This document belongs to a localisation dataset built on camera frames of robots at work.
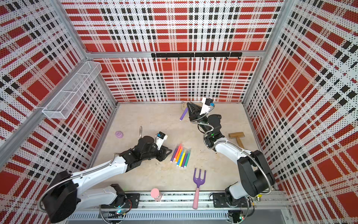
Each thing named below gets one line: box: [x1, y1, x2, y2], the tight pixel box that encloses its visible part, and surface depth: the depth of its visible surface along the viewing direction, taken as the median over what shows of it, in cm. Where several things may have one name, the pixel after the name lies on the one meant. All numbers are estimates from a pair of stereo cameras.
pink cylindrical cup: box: [150, 188, 163, 202], surface depth 70 cm
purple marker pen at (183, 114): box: [179, 106, 189, 121], surface depth 80 cm
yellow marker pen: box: [178, 149, 186, 168], surface depth 90 cm
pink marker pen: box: [173, 143, 183, 160], surface depth 93 cm
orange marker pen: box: [175, 145, 184, 163], surface depth 92 cm
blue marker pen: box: [176, 148, 185, 167], surface depth 90 cm
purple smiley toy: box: [114, 130, 124, 139], surface depth 101 cm
